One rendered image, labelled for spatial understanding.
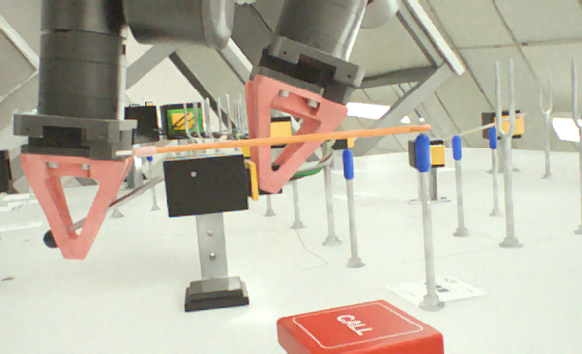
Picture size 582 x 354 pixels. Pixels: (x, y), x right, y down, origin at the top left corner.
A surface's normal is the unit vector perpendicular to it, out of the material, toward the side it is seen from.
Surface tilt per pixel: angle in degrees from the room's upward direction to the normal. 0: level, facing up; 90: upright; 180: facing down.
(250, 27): 90
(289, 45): 96
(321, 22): 100
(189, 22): 133
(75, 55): 97
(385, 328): 55
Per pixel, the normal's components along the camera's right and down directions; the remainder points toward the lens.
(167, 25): -0.18, 0.72
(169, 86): 0.36, 0.15
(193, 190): 0.13, 0.10
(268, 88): 0.04, 0.43
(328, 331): -0.08, -0.99
